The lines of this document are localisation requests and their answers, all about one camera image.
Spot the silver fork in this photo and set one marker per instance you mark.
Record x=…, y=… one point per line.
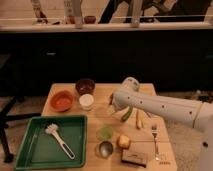
x=154, y=134

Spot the orange bowl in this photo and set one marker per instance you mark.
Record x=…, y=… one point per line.
x=62, y=101

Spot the white cup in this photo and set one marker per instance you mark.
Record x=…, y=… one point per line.
x=86, y=101

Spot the purple bowl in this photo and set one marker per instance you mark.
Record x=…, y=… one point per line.
x=85, y=86

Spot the brown bowl on shelf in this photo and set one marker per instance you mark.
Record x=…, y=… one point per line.
x=89, y=19

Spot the white dish brush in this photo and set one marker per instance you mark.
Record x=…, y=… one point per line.
x=52, y=130

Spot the green chili pepper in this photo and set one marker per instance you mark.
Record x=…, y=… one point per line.
x=126, y=116

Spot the yellow potato toy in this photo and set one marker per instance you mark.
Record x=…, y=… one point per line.
x=123, y=141

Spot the black office chair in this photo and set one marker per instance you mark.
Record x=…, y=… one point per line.
x=17, y=96

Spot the green plastic tray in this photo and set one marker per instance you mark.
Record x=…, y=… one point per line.
x=40, y=150

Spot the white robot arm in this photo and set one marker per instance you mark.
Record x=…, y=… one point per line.
x=197, y=114

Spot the green cup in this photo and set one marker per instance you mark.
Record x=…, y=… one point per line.
x=104, y=133

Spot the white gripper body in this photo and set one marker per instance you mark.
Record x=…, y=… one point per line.
x=131, y=83

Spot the metal cup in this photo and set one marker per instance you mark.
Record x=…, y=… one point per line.
x=105, y=149

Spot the brown sponge block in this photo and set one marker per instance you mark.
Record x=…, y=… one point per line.
x=132, y=157

